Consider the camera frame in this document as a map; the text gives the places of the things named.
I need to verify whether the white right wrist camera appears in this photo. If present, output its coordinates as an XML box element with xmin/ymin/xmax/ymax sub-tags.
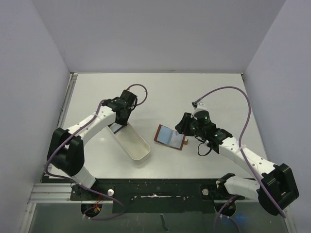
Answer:
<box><xmin>191</xmin><ymin>102</ymin><xmax>207</xmax><ymax>118</ymax></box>

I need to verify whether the credit card with dark stripe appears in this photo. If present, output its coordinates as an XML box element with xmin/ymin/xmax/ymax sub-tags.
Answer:
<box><xmin>109</xmin><ymin>123</ymin><xmax>124</xmax><ymax>134</ymax></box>

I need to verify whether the aluminium rail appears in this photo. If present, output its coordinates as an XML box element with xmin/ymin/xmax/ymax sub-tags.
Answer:
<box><xmin>27</xmin><ymin>182</ymin><xmax>291</xmax><ymax>204</ymax></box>
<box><xmin>45</xmin><ymin>72</ymin><xmax>79</xmax><ymax>175</ymax></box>

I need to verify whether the aluminium front rail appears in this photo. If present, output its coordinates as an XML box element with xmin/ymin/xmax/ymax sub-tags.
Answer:
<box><xmin>27</xmin><ymin>182</ymin><xmax>291</xmax><ymax>204</ymax></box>

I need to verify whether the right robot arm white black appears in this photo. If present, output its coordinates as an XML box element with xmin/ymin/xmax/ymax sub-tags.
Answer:
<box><xmin>175</xmin><ymin>110</ymin><xmax>299</xmax><ymax>216</ymax></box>

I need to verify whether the white oblong plastic tray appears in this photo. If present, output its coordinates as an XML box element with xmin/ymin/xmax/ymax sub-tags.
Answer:
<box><xmin>108</xmin><ymin>123</ymin><xmax>151</xmax><ymax>165</ymax></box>

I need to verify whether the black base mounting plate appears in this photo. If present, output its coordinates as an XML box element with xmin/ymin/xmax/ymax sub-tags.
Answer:
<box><xmin>42</xmin><ymin>177</ymin><xmax>232</xmax><ymax>217</ymax></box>

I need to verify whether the aluminium left side rail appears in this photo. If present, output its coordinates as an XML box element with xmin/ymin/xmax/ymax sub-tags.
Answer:
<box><xmin>45</xmin><ymin>72</ymin><xmax>79</xmax><ymax>175</ymax></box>

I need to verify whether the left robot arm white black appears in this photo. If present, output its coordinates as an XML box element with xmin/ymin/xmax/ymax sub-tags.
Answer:
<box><xmin>45</xmin><ymin>90</ymin><xmax>138</xmax><ymax>200</ymax></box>

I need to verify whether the brown leather card holder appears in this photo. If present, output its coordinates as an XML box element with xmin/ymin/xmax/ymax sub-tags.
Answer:
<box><xmin>154</xmin><ymin>124</ymin><xmax>189</xmax><ymax>150</ymax></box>

